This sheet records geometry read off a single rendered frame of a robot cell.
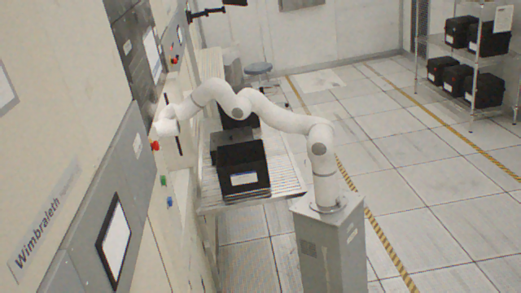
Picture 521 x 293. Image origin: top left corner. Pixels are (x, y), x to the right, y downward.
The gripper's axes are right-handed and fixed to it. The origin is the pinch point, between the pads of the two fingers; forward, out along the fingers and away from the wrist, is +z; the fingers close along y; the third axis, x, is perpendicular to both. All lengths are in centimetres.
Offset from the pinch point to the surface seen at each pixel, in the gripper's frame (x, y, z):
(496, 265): -120, -6, -199
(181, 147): -19.5, 17.1, -26.5
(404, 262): -120, 7, -149
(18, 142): 56, -133, -36
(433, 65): -80, 254, -271
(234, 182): -36, -1, -53
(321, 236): -54, -34, -93
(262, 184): -41, -1, -68
